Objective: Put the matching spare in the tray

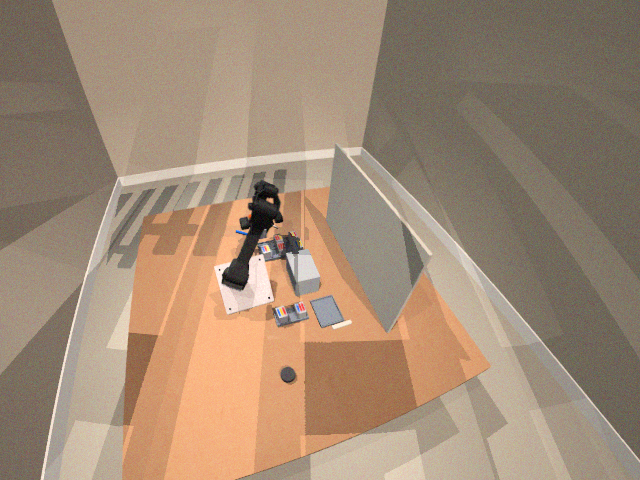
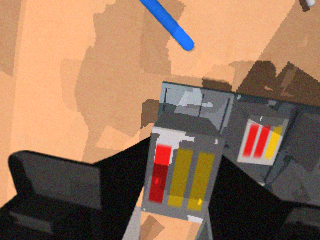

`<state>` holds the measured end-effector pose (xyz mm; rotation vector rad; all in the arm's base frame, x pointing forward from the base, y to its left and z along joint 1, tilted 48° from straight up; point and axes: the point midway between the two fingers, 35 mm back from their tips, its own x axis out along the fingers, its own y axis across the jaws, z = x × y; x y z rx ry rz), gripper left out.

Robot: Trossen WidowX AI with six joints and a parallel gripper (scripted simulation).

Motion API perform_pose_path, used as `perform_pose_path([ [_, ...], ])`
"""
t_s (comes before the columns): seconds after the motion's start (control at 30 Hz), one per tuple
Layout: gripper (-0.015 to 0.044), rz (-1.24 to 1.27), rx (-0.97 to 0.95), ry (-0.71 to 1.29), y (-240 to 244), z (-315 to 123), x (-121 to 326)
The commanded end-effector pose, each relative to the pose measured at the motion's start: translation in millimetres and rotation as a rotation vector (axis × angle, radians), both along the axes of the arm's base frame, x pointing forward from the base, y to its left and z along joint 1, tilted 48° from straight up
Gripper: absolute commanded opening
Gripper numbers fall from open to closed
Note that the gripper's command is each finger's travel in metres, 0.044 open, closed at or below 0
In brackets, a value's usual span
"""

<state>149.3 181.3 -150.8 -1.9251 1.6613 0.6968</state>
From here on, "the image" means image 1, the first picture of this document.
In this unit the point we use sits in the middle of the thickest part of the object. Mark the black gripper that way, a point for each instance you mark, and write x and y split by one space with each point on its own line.
246 223

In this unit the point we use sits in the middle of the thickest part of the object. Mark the dark grey round disc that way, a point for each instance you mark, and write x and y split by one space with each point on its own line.
288 374

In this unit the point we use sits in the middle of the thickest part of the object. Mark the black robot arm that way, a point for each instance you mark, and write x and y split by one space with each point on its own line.
262 215

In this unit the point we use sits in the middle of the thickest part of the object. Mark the white flat bar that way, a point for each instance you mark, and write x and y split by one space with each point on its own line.
342 324

